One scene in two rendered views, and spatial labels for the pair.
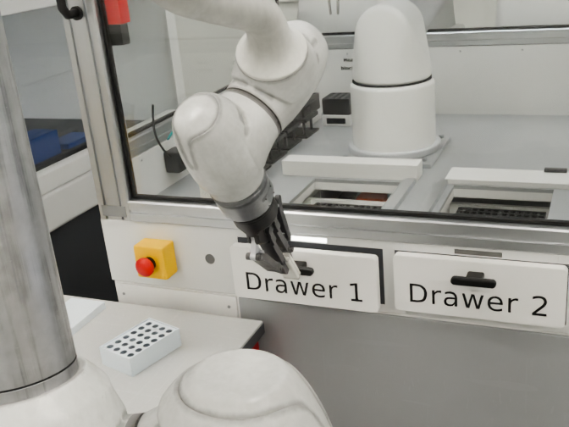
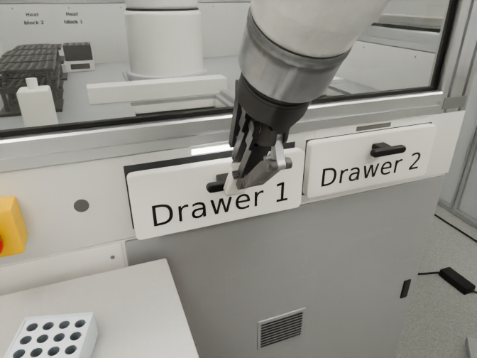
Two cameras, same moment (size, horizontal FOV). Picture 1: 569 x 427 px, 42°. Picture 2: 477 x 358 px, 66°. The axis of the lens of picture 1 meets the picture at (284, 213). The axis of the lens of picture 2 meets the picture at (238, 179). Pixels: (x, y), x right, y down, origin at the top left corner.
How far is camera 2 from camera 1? 98 cm
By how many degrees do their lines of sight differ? 42
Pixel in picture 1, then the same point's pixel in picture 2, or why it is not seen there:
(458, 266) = (365, 141)
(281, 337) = (180, 268)
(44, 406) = not seen: outside the picture
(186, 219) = (39, 159)
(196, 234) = (56, 177)
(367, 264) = (296, 158)
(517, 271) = (406, 135)
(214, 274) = (89, 224)
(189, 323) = (75, 297)
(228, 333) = (143, 288)
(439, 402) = (324, 268)
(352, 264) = not seen: hidden behind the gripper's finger
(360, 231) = not seen: hidden behind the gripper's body
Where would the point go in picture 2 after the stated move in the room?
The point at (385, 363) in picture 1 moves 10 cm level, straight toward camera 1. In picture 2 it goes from (284, 253) to (323, 279)
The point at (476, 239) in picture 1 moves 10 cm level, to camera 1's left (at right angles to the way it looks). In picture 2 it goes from (375, 113) to (348, 126)
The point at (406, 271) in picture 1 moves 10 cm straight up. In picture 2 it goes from (321, 158) to (327, 103)
